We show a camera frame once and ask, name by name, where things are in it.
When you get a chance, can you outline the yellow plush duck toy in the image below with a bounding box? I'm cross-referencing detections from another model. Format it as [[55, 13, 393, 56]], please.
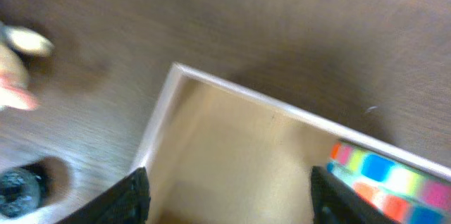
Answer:
[[1, 23, 54, 111]]

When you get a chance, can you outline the black round lid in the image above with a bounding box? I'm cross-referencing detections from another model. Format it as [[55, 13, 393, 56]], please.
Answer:
[[1, 163, 50, 218]]

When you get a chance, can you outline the colourful puzzle cube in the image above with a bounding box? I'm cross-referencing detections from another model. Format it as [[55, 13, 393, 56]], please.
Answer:
[[326, 141, 450, 224]]

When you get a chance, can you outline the white cardboard box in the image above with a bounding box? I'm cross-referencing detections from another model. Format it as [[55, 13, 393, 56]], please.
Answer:
[[132, 63, 450, 223]]

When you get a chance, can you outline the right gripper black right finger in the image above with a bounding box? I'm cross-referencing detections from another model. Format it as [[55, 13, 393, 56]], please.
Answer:
[[310, 166, 395, 224]]

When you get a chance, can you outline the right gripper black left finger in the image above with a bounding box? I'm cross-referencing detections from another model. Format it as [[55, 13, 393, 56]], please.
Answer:
[[57, 167, 151, 224]]

